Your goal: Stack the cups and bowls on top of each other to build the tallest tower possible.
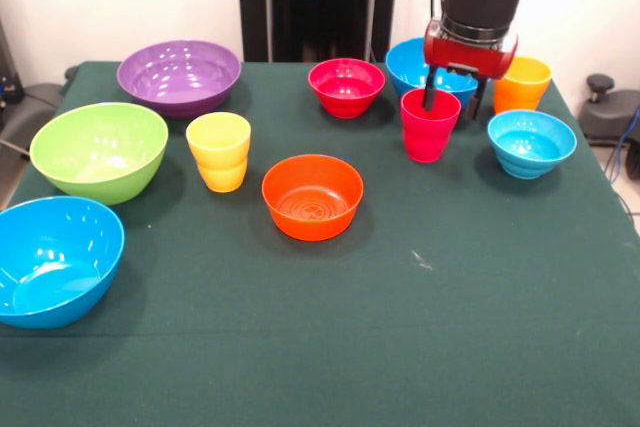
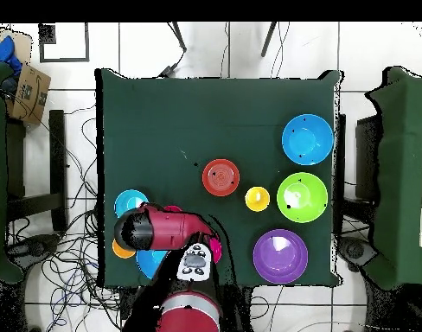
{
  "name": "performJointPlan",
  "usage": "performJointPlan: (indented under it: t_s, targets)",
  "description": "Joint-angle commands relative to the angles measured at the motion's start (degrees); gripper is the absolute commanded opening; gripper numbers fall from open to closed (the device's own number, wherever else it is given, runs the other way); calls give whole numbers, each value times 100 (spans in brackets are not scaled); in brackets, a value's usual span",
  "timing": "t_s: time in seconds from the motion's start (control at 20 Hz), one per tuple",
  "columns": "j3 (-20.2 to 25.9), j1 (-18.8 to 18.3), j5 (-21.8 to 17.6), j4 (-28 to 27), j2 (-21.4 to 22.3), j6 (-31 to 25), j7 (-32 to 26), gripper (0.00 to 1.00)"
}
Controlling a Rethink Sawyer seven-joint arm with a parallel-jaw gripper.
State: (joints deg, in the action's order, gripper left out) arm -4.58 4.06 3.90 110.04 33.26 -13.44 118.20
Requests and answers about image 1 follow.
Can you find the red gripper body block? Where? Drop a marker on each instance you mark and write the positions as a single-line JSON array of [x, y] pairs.
[[470, 57]]

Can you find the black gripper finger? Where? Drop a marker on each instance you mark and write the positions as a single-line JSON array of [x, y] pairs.
[[474, 102], [430, 89]]

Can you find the crimson cup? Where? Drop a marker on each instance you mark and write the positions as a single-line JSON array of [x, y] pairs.
[[429, 134]]

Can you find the crimson small bowl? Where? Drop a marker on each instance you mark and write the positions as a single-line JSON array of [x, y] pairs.
[[346, 92]]

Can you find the orange bowl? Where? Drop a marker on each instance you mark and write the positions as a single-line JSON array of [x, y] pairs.
[[312, 197]]

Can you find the large blue bowl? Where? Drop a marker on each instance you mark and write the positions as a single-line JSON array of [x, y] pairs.
[[405, 69], [55, 267]]

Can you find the orange cup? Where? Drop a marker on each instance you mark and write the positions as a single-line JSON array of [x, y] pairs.
[[525, 92]]

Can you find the small blue bowl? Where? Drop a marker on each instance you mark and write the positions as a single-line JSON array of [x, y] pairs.
[[531, 144]]

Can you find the black stand base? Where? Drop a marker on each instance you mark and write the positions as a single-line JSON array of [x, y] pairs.
[[615, 114]]

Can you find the yellow cup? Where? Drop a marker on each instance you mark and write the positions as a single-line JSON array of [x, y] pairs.
[[218, 157]]

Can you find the dark green tablecloth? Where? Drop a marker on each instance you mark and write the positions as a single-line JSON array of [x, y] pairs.
[[350, 297]]

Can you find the large purple bowl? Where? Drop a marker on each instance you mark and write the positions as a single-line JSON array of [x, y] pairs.
[[177, 79]]

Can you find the large green bowl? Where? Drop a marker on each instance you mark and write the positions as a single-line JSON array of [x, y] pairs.
[[100, 152]]

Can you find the grey stand base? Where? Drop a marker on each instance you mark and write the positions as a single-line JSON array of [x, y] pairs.
[[35, 97]]

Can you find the black equipment box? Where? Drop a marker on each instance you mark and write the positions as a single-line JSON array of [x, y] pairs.
[[7, 77]]

